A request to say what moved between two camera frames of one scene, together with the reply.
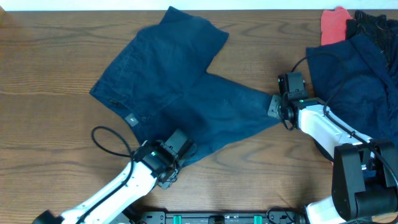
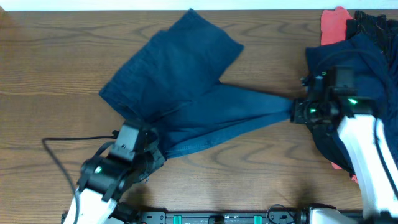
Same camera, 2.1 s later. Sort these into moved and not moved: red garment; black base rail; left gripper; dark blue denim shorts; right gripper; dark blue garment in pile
Moved: left gripper; dark blue denim shorts; right gripper
Not moved: red garment; black base rail; dark blue garment in pile
